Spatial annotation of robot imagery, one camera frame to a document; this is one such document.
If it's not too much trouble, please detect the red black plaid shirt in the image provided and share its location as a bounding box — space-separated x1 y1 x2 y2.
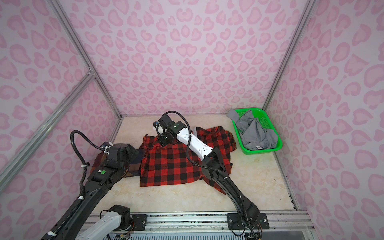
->
140 126 237 194

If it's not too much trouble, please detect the green plastic basket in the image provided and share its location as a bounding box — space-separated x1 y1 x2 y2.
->
227 108 283 155

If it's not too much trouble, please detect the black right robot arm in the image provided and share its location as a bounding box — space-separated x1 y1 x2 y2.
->
153 112 262 233

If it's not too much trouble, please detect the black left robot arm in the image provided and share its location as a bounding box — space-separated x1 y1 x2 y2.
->
42 142 140 240

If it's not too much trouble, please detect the folded brown plaid shirt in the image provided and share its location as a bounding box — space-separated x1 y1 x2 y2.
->
90 149 144 178

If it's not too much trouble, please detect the grey shirt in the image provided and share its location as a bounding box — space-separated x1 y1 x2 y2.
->
227 109 279 151

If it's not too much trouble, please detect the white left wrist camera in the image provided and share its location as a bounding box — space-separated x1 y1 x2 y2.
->
100 142 114 154

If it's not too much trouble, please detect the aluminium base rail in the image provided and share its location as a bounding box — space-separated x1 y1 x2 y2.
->
55 209 319 240

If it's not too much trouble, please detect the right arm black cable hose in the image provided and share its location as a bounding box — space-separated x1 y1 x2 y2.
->
154 110 259 238

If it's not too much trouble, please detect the aluminium frame diagonal bar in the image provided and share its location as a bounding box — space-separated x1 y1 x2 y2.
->
1 71 94 193

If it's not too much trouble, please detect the left corner aluminium post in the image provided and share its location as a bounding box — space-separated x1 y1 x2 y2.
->
47 0 123 120

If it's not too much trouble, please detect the corner aluminium post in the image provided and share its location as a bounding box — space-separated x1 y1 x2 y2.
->
47 0 123 120
262 0 319 112

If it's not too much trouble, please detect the right corner aluminium post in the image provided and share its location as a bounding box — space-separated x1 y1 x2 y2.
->
262 0 319 112

